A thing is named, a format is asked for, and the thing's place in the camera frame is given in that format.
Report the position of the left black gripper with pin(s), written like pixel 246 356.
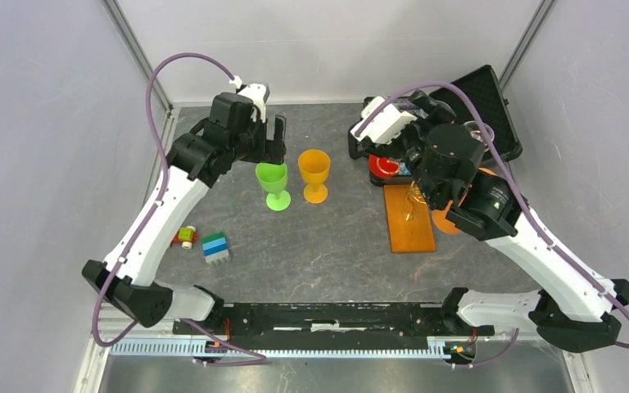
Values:
pixel 269 151

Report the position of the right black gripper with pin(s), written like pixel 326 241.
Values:
pixel 438 113

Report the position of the green wine glass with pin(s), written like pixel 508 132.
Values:
pixel 273 180

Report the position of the red wine glass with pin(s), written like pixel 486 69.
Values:
pixel 383 167

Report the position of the yellow wine glass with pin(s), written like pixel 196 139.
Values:
pixel 314 166

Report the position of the orange wine glass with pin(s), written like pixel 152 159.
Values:
pixel 469 206

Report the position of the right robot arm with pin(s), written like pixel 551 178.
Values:
pixel 575 308

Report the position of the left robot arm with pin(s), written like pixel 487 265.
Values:
pixel 235 130

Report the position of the orange wooden rack base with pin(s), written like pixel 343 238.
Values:
pixel 409 225

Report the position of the black poker chip case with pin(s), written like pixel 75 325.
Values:
pixel 482 88

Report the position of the green blue toy block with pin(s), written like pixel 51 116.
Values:
pixel 215 248

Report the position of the red toy car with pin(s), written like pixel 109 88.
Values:
pixel 185 237

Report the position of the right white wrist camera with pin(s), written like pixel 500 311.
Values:
pixel 385 126

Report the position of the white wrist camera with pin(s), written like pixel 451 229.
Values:
pixel 257 93
pixel 385 126

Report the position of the gold wire glass rack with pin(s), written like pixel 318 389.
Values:
pixel 414 197

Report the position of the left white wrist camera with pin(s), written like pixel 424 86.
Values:
pixel 257 93

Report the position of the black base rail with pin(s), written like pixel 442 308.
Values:
pixel 337 326

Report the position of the white cable duct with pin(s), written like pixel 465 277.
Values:
pixel 200 347

